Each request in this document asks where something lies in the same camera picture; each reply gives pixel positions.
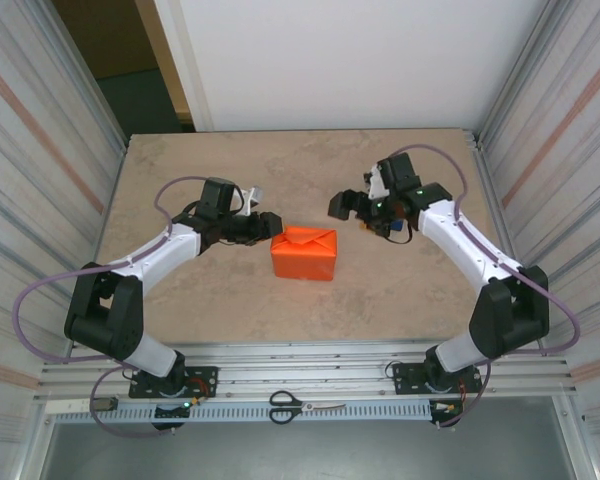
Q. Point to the orange cloth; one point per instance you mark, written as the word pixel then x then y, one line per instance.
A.
pixel 305 252

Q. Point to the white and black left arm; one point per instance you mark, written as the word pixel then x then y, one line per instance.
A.
pixel 145 265

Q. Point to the corrugated translucent side panel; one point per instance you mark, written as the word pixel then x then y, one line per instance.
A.
pixel 35 175
pixel 565 150

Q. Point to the small green circuit board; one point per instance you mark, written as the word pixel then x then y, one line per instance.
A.
pixel 105 404

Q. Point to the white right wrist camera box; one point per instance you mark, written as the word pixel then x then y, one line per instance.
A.
pixel 376 182

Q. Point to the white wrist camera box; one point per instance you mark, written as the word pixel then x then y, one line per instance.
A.
pixel 376 182
pixel 250 197

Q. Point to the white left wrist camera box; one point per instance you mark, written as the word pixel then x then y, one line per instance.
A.
pixel 250 197

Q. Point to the wooden door frame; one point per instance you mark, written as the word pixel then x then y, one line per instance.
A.
pixel 185 75

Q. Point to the aluminium frame rails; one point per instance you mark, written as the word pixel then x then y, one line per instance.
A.
pixel 305 372

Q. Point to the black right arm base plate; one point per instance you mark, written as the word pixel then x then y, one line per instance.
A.
pixel 405 377

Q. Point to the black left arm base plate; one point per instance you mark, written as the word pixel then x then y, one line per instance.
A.
pixel 205 380

